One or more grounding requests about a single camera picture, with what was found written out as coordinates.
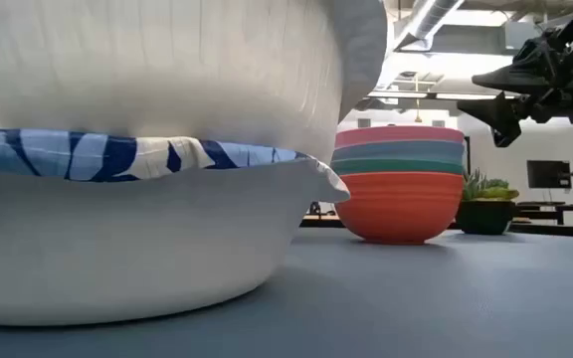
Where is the pink plastic bowl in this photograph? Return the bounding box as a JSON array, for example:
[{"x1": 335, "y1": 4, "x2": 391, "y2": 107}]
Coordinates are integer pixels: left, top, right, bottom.
[{"x1": 333, "y1": 125, "x2": 467, "y2": 149}]

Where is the blue plastic bowl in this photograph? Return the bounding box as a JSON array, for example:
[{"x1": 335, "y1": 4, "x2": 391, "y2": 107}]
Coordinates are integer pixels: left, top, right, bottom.
[{"x1": 330, "y1": 140, "x2": 467, "y2": 163}]

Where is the orange plastic bowl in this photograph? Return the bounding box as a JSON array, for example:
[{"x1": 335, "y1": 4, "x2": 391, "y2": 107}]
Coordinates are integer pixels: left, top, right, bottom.
[{"x1": 334, "y1": 171, "x2": 466, "y2": 246}]

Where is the blue white patterned paper bowl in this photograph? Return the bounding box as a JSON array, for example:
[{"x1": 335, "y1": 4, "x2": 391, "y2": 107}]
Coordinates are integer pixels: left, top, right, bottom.
[
  {"x1": 0, "y1": 0, "x2": 389, "y2": 165},
  {"x1": 0, "y1": 127, "x2": 351, "y2": 327}
]

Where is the long ceiling light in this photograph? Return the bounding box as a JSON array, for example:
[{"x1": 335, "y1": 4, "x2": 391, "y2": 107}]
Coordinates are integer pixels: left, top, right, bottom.
[
  {"x1": 367, "y1": 90, "x2": 431, "y2": 99},
  {"x1": 434, "y1": 91, "x2": 497, "y2": 101}
]

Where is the black computer monitor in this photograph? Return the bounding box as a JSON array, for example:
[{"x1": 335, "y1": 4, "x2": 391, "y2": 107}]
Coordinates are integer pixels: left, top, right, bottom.
[{"x1": 525, "y1": 159, "x2": 573, "y2": 191}]

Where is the succulent in dark green pot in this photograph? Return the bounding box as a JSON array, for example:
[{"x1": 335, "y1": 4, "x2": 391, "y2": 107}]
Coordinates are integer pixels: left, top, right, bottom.
[{"x1": 454, "y1": 167, "x2": 520, "y2": 237}]

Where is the black desk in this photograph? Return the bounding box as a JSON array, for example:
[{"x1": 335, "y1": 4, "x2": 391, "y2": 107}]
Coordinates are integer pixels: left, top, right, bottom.
[{"x1": 513, "y1": 200, "x2": 573, "y2": 226}]

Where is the silver ventilation duct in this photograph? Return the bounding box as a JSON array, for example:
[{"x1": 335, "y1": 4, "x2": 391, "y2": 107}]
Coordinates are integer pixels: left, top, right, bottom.
[{"x1": 393, "y1": 0, "x2": 467, "y2": 53}]

